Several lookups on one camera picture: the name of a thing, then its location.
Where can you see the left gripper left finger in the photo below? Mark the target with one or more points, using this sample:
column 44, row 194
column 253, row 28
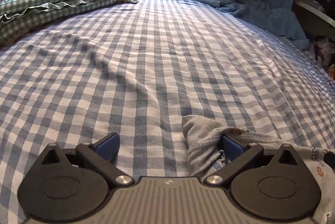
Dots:
column 100, row 156

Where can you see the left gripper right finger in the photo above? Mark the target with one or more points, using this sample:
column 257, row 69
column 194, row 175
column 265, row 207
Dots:
column 241, row 157

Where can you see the grey printed pants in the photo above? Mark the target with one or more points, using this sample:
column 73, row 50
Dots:
column 204, row 157

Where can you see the blue checked bed sheet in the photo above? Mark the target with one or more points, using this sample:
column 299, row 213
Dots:
column 137, row 69

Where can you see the clothes pile beside bed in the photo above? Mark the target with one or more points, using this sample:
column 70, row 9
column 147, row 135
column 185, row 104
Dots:
column 322, row 51

